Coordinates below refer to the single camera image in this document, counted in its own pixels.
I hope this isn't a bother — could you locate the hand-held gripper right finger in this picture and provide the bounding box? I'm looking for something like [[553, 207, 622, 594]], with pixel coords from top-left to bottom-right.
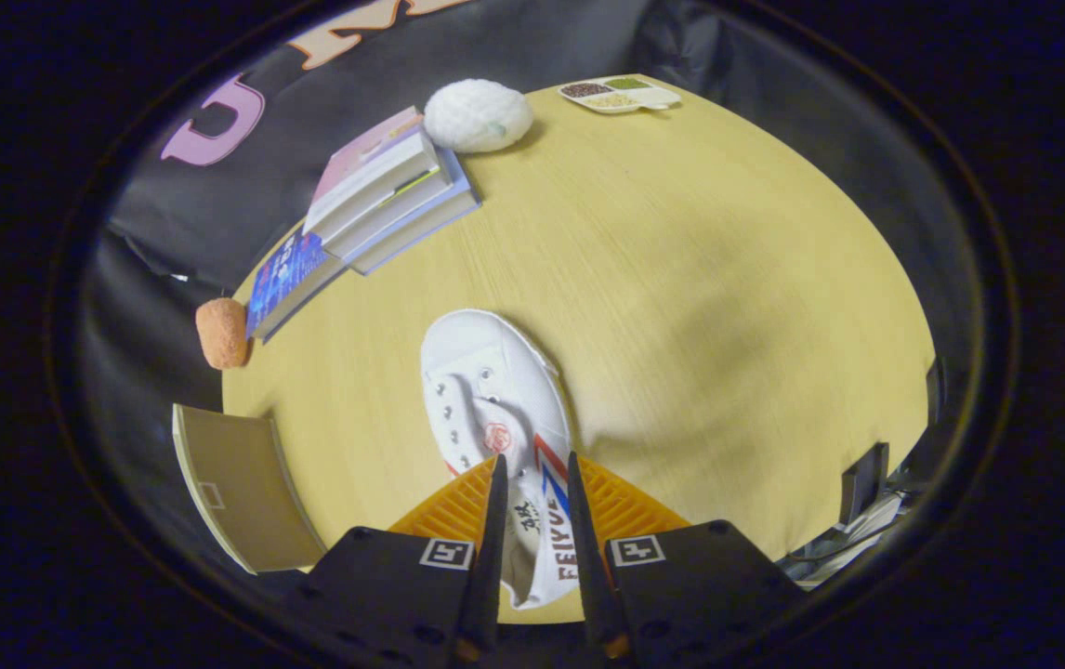
[[566, 451, 809, 662]]

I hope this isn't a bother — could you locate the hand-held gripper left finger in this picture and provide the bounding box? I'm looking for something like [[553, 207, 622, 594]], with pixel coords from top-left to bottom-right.
[[283, 453, 510, 665]]

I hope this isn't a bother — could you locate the white canvas shoe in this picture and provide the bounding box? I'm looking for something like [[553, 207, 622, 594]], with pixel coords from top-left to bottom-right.
[[419, 309, 610, 610]]

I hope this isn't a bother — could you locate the storage box lid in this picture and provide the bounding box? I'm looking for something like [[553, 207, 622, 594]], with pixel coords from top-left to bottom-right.
[[171, 403, 329, 574]]

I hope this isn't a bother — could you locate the pale blue cover book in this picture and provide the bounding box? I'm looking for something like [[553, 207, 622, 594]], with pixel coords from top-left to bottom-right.
[[347, 149, 482, 277]]

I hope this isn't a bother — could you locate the orange textured ball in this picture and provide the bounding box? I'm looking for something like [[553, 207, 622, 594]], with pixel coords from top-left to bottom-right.
[[195, 297, 251, 371]]

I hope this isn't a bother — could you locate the white cover book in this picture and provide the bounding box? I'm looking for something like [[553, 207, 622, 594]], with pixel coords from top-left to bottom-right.
[[321, 153, 455, 256]]

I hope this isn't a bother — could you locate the pink cover book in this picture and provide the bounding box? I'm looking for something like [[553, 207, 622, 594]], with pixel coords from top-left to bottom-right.
[[303, 105, 440, 235]]

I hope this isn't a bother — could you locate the white textured ball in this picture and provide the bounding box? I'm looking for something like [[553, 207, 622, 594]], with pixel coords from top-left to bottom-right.
[[423, 79, 534, 154]]

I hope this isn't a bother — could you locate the white divided grain tray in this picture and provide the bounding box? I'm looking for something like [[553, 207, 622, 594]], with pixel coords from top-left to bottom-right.
[[559, 75, 683, 115]]

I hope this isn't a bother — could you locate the black metal frame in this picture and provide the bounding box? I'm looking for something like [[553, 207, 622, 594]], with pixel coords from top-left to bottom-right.
[[779, 358, 949, 591]]

